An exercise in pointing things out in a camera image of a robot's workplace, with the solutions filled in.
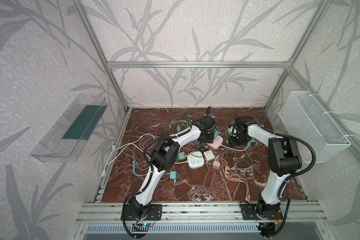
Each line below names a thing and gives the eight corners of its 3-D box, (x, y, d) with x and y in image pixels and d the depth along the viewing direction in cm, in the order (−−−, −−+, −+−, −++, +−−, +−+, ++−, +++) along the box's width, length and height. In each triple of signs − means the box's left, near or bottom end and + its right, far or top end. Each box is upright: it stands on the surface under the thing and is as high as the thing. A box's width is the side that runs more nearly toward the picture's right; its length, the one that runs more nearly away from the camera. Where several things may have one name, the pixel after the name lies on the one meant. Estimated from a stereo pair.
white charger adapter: (206, 161, 93) (206, 159, 91) (203, 153, 96) (203, 151, 94) (214, 158, 94) (214, 157, 92) (211, 151, 97) (211, 149, 95)
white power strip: (189, 169, 89) (189, 167, 87) (186, 154, 96) (186, 152, 94) (204, 166, 91) (205, 165, 88) (201, 152, 97) (201, 150, 95)
